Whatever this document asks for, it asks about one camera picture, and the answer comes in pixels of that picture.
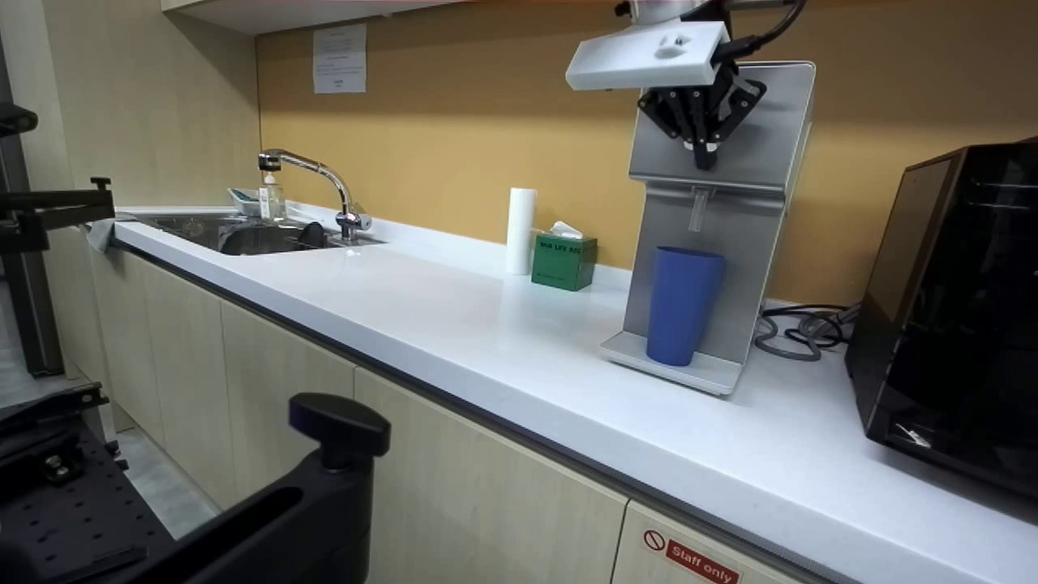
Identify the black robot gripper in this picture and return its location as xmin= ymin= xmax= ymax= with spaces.
xmin=637 ymin=63 xmax=768 ymax=171

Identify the blue plastic cup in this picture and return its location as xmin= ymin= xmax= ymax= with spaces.
xmin=647 ymin=242 xmax=730 ymax=370

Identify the green tissue box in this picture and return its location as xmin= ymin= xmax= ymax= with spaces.
xmin=529 ymin=216 xmax=602 ymax=294

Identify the white paper towel roll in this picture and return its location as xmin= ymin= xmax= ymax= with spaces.
xmin=504 ymin=185 xmax=542 ymax=279

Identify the black coffee machine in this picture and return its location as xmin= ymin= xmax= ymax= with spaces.
xmin=844 ymin=135 xmax=1038 ymax=502

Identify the chrome sink faucet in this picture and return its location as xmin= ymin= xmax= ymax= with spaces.
xmin=258 ymin=146 xmax=376 ymax=240

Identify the clear plastic bottle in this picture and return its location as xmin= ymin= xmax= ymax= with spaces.
xmin=258 ymin=167 xmax=288 ymax=225

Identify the red warning sticker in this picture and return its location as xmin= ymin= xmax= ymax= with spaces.
xmin=639 ymin=526 xmax=742 ymax=584

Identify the beige cabinet door with sticker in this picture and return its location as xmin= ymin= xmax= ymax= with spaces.
xmin=610 ymin=495 xmax=808 ymax=584

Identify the stainless steel sink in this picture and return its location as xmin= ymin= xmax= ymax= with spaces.
xmin=126 ymin=207 xmax=382 ymax=261

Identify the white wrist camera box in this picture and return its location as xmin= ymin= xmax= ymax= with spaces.
xmin=562 ymin=21 xmax=730 ymax=94

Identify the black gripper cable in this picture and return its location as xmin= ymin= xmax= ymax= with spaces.
xmin=710 ymin=0 xmax=812 ymax=66

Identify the black coiled power cable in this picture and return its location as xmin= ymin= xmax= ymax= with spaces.
xmin=752 ymin=302 xmax=860 ymax=362

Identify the white paper wall notice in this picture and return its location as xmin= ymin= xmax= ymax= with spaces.
xmin=313 ymin=23 xmax=369 ymax=98

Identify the beige wall cabinet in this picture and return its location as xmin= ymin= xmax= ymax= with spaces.
xmin=158 ymin=0 xmax=469 ymax=41

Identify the black metal camera stand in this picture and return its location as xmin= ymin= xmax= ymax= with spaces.
xmin=0 ymin=41 xmax=117 ymax=383

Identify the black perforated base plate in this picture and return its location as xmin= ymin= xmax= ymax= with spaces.
xmin=0 ymin=370 xmax=181 ymax=584

